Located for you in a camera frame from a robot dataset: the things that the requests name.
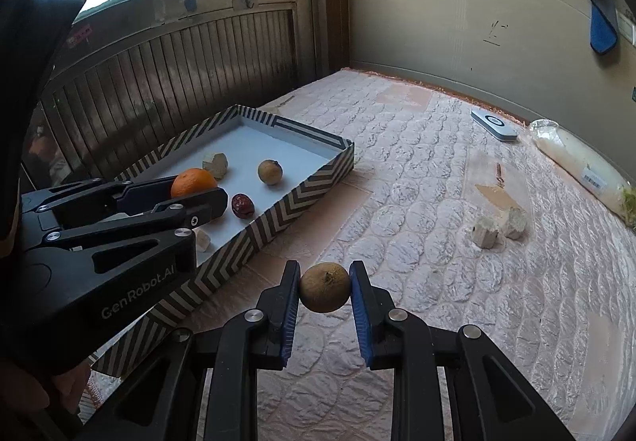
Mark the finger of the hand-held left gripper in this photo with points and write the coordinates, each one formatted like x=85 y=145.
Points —
x=206 y=210
x=144 y=195

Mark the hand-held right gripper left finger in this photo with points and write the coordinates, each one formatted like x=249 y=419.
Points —
x=290 y=322

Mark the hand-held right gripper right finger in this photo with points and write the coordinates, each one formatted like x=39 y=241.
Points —
x=361 y=327

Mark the cut sugarcane chunk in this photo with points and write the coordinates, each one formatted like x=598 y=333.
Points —
x=202 y=241
x=216 y=165
x=514 y=222
x=486 y=231

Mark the orange tangerine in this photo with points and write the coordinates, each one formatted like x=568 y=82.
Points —
x=191 y=182

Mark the red date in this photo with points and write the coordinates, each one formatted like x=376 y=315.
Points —
x=242 y=206

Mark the brown longan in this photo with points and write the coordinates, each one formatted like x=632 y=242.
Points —
x=270 y=171
x=324 y=287

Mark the striped cardboard box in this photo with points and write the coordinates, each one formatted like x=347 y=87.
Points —
x=283 y=143

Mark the person's left hand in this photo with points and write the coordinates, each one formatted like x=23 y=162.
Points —
x=69 y=386

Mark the pink quilted bedspread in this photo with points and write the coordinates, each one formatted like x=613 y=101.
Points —
x=422 y=222

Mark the brown wooden slat panel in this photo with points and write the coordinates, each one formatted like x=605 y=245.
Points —
x=174 y=68

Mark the pink sticker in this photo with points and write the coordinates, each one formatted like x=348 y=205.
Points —
x=79 y=36

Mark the blue grey sticker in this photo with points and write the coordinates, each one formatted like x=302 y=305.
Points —
x=191 y=4

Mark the white flat charger pad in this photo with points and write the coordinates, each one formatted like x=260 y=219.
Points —
x=494 y=124

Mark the plastic wrapped white radish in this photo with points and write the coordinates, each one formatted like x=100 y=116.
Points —
x=576 y=160

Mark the blue hanging cloth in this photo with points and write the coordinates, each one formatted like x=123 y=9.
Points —
x=601 y=19

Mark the white wall switch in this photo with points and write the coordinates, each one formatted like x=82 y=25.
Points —
x=627 y=24

